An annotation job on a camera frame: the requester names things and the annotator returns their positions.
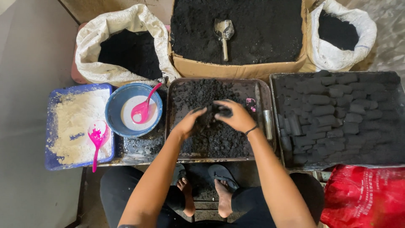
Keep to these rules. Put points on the person's left hand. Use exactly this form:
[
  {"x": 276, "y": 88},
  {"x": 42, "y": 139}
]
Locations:
[{"x": 186, "y": 125}]

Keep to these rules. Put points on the person's right hand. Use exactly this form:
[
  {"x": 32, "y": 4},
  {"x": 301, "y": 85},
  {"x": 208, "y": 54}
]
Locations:
[{"x": 239, "y": 118}]

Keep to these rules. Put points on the person's right fingers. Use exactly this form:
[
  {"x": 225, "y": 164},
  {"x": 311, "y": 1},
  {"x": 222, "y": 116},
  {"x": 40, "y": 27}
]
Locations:
[{"x": 223, "y": 102}]

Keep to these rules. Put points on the person's left fingers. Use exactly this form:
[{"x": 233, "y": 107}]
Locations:
[{"x": 198, "y": 112}]

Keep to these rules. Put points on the black charcoal paste lump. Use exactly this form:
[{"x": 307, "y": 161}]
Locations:
[{"x": 211, "y": 115}]

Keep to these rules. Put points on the small pink scraper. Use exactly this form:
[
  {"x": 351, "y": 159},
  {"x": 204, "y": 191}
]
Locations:
[{"x": 251, "y": 104}]

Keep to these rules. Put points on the heap of black charcoal paste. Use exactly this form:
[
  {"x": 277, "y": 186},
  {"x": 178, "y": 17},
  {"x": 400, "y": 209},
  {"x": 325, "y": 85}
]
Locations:
[{"x": 218, "y": 141}]

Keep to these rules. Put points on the cardboard box of charcoal powder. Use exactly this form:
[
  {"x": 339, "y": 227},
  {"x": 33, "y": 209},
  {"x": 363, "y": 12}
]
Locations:
[{"x": 234, "y": 68}]

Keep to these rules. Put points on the black wristband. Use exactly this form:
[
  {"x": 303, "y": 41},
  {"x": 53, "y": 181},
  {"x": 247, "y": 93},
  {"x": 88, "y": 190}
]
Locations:
[{"x": 252, "y": 129}]

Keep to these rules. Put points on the metal tray with charcoal paste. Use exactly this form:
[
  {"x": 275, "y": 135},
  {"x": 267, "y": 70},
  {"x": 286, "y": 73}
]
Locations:
[{"x": 262, "y": 95}]

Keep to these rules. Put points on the metal tube mould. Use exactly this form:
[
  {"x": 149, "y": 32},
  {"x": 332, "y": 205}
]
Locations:
[{"x": 268, "y": 125}]

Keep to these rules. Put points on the large dark tray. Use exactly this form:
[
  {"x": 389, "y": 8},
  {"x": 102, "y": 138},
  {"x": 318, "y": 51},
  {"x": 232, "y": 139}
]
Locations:
[{"x": 275, "y": 126}]

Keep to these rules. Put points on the grey flip-flop sandal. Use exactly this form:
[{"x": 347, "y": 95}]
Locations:
[
  {"x": 223, "y": 174},
  {"x": 178, "y": 172}
]

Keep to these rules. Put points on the flat metal sheet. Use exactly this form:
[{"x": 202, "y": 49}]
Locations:
[{"x": 139, "y": 148}]

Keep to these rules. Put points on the metal scoop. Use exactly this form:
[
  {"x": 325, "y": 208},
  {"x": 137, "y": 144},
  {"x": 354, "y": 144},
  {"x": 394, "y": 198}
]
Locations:
[{"x": 224, "y": 30}]

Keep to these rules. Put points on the blue bowl with white liquid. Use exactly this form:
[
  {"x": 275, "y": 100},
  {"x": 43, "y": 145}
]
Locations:
[{"x": 115, "y": 107}]

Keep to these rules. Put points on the pile of black charcoal briquettes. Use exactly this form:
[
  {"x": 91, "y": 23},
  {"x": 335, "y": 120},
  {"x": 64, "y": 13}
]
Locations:
[{"x": 335, "y": 117}]

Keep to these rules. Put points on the small white sack of charcoal powder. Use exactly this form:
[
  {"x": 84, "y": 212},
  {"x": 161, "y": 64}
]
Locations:
[{"x": 326, "y": 53}]

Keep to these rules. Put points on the blue tray with white powder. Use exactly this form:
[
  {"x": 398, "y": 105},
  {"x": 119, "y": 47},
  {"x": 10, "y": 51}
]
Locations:
[{"x": 72, "y": 126}]

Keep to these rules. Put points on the large white sack of charcoal powder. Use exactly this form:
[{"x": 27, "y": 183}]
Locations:
[{"x": 95, "y": 38}]

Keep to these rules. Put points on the red plastic bag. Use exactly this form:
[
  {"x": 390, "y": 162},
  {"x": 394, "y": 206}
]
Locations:
[{"x": 364, "y": 199}]

